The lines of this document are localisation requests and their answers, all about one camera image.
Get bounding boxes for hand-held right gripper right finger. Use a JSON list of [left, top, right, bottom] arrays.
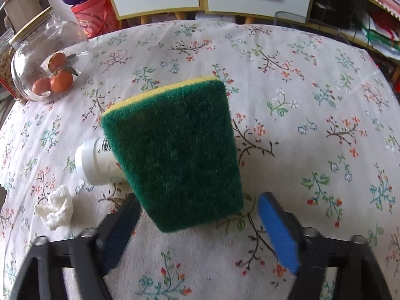
[[257, 191, 393, 300]]

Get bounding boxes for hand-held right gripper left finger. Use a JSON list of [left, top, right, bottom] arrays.
[[9, 193, 142, 300]]

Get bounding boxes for green and yellow sponge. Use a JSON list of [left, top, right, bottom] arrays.
[[101, 76, 245, 233]]

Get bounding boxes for crumpled white tissue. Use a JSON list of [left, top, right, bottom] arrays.
[[34, 184, 74, 229]]

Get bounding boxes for white plastic bottle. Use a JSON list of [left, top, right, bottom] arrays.
[[75, 137, 129, 186]]

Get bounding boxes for floral tablecloth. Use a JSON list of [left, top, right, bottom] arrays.
[[0, 19, 400, 300]]

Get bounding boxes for tangerine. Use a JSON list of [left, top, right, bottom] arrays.
[[33, 77, 51, 95], [50, 69, 74, 94], [47, 52, 68, 71]]

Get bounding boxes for glass bowl with tomatoes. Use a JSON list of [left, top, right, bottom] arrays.
[[9, 6, 90, 104]]

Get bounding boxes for glass jar with sticks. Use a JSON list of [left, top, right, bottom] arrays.
[[0, 28, 19, 97]]

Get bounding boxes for low cluttered side cabinet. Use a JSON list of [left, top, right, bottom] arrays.
[[312, 0, 400, 80]]

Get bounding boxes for red bucket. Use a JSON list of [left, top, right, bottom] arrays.
[[71, 0, 121, 40]]

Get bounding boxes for clear plastic chair back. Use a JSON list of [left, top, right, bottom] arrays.
[[274, 11, 351, 46]]

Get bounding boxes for pile of colourful bags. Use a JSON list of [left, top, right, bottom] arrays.
[[359, 6, 400, 51]]

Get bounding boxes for black device on shelf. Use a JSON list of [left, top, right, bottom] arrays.
[[312, 0, 369, 29]]

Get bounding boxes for cardboard box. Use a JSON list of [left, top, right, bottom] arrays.
[[3, 0, 52, 22]]

